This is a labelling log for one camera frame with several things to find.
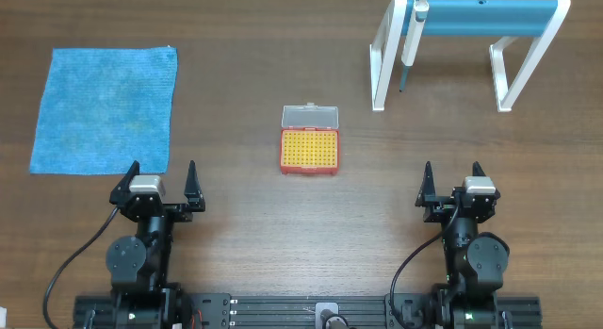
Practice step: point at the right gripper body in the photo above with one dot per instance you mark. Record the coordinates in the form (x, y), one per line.
(476, 207)

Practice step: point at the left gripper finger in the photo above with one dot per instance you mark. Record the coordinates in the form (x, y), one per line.
(193, 190)
(125, 184)

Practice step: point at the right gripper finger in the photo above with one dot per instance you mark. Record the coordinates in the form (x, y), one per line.
(477, 170)
(427, 190)

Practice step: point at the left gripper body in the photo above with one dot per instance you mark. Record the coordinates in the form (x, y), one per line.
(176, 210)

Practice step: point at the blue cloth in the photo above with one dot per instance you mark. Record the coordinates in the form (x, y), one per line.
(103, 112)

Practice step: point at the red and yellow tip box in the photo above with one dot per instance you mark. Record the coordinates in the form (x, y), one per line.
(309, 150)

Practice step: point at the white and blue stand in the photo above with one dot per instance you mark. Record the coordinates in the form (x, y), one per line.
(490, 17)

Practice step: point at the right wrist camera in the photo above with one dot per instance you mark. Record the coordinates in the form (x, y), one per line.
(479, 185)

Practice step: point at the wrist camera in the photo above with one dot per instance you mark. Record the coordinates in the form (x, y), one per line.
(479, 185)
(147, 184)

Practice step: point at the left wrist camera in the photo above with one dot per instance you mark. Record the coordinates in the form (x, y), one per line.
(147, 184)

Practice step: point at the mounting rail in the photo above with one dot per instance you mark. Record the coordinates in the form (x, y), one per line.
(282, 311)

